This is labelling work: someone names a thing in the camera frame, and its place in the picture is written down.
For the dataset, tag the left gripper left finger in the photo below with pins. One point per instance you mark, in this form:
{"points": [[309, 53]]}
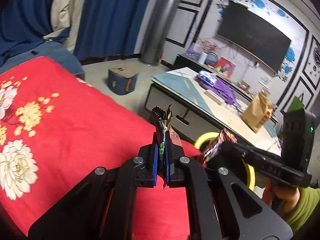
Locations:
{"points": [[147, 169]]}

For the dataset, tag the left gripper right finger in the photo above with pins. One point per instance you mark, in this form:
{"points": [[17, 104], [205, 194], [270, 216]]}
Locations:
{"points": [[220, 205]]}

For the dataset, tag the black energy bar wrapper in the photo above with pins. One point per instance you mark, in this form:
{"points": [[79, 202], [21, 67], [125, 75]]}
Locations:
{"points": [[214, 145]]}

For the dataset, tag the green black snack wrapper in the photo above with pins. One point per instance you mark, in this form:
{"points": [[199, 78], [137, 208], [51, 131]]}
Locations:
{"points": [[162, 120]]}

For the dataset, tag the yellow rim trash bin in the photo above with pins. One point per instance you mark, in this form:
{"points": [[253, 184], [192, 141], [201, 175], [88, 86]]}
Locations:
{"points": [[226, 159]]}

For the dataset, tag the right hand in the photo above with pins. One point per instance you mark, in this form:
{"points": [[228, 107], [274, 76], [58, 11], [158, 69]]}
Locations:
{"points": [[288, 195]]}

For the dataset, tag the brown paper bag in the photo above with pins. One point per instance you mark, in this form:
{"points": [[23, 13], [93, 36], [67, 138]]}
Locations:
{"points": [[258, 112]]}

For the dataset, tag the green right sleeve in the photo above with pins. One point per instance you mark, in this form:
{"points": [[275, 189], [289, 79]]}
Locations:
{"points": [[308, 201]]}

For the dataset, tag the purple cloth on table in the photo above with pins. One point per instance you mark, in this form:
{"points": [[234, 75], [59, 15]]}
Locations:
{"points": [[221, 89]]}

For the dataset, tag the red floral blanket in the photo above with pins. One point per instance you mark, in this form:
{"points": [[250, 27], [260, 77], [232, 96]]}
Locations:
{"points": [[59, 138]]}

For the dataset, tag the tissue pack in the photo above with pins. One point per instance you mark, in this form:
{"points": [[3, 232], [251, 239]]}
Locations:
{"points": [[207, 77]]}

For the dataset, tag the black flat television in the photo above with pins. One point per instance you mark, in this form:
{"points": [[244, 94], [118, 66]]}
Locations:
{"points": [[254, 34]]}

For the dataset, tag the white vase red flowers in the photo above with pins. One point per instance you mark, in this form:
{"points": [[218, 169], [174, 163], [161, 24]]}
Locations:
{"points": [[210, 48]]}

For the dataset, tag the blue storage stool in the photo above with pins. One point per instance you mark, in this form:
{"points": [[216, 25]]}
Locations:
{"points": [[122, 81]]}

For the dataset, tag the purple box on cabinet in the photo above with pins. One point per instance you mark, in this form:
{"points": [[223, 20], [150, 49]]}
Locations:
{"points": [[194, 51]]}

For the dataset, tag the blue sofa cover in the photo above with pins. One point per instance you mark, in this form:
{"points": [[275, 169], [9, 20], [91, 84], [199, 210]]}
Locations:
{"points": [[54, 50]]}

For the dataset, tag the silver tower air conditioner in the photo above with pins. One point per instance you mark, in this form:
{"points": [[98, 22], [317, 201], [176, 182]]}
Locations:
{"points": [[156, 33]]}

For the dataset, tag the dark blue curtain right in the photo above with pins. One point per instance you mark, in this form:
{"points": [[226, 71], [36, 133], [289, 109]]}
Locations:
{"points": [[109, 28]]}

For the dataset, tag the dark blue curtain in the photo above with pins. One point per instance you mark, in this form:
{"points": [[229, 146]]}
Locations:
{"points": [[109, 28], [24, 23]]}

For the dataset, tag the dark blue curtain left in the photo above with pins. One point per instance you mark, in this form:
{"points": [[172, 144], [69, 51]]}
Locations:
{"points": [[24, 23]]}

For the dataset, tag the beige curtain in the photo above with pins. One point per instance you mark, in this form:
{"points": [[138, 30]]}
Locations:
{"points": [[65, 17]]}

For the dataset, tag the colourful picture frame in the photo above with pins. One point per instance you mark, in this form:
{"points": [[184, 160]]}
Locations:
{"points": [[225, 67]]}

